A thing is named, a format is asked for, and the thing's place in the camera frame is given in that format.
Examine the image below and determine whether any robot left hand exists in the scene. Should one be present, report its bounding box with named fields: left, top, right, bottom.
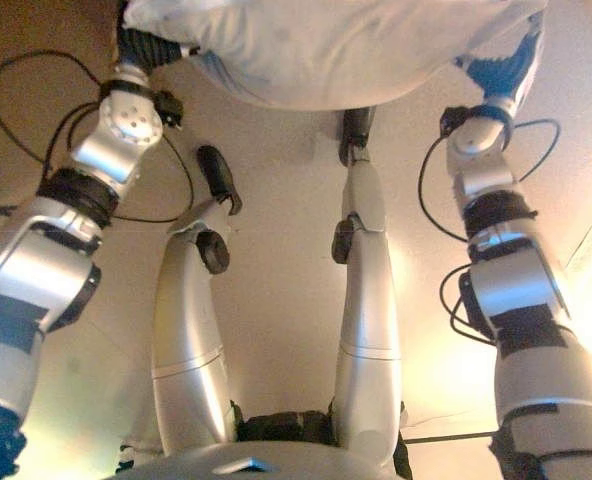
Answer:
left=114, top=27, right=200, bottom=76

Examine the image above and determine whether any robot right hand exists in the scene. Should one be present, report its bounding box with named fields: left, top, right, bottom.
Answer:
left=454, top=19, right=545, bottom=109

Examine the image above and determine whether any white fringed square cushion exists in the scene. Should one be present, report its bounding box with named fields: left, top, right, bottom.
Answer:
left=120, top=0, right=547, bottom=111

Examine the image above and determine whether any silver robot right leg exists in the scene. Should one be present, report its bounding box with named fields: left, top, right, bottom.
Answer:
left=329, top=105, right=407, bottom=471

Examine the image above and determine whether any silver robot leg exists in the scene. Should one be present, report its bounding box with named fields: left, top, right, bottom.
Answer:
left=329, top=105, right=407, bottom=471
left=120, top=144, right=242, bottom=459

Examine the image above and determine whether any silver robot left leg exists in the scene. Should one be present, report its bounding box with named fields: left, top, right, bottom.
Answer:
left=120, top=144, right=242, bottom=459

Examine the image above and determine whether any grey robot torso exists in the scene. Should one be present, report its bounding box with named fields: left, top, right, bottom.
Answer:
left=105, top=409, right=412, bottom=480

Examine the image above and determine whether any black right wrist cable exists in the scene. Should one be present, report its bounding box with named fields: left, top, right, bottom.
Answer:
left=418, top=118, right=562, bottom=346

